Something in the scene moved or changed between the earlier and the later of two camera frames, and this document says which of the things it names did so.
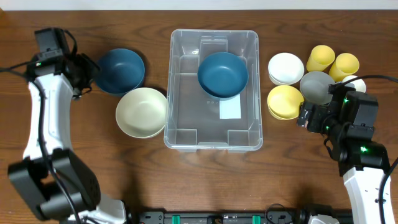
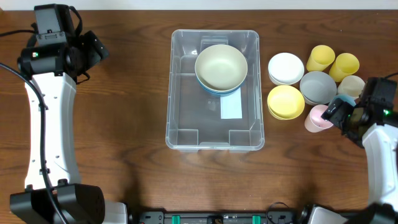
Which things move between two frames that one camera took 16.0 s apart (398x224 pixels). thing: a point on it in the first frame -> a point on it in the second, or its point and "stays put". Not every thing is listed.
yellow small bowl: [283, 102] stays put
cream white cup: [359, 84] stays put
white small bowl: [285, 69] stays put
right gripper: [320, 111] -> [336, 112]
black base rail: [222, 216] stays put
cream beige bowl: [141, 112] -> [221, 68]
